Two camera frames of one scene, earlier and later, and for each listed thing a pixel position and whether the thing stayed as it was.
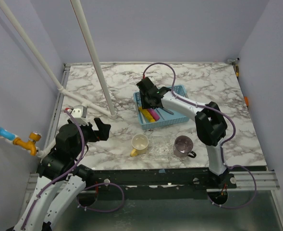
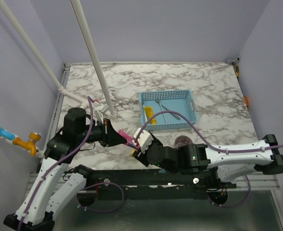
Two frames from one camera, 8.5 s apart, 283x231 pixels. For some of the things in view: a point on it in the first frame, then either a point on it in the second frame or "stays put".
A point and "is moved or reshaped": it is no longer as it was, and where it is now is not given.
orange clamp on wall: (246, 100) stays put
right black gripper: (144, 105) -> (141, 157)
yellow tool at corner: (237, 70) stays put
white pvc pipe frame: (62, 89) stays put
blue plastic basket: (166, 118) is moved or reshaped
